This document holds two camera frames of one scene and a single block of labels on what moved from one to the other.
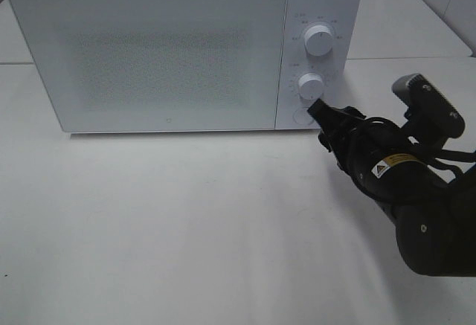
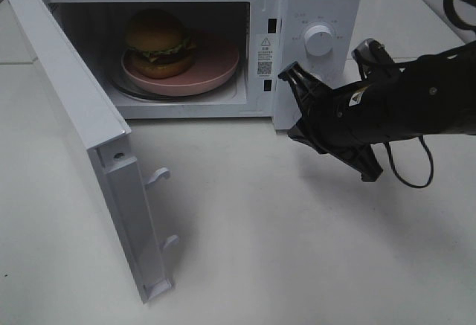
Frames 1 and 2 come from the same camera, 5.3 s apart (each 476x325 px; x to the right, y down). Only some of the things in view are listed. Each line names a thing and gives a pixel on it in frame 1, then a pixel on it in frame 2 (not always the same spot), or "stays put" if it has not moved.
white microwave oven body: x=189 y=49 stays put
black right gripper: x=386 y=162 to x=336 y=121
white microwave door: x=172 y=56 to x=105 y=133
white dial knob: x=319 y=40 stays put
